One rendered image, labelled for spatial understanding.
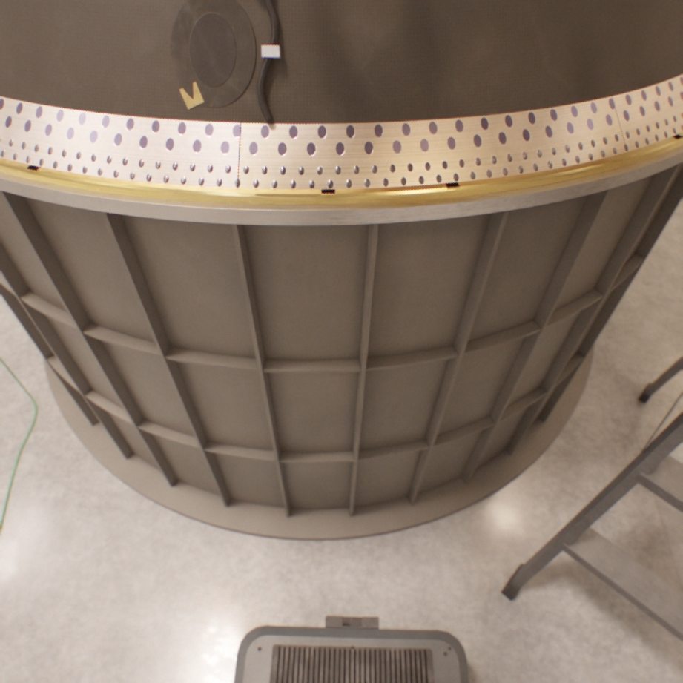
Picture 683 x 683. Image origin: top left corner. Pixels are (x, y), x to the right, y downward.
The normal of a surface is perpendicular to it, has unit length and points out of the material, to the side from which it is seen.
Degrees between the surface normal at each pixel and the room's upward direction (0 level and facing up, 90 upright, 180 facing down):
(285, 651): 0
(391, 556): 0
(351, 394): 90
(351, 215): 90
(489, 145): 43
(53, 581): 0
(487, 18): 62
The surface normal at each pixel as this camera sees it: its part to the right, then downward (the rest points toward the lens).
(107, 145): -0.14, 0.05
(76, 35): -0.23, 0.36
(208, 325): -0.14, 0.76
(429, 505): 0.01, -0.64
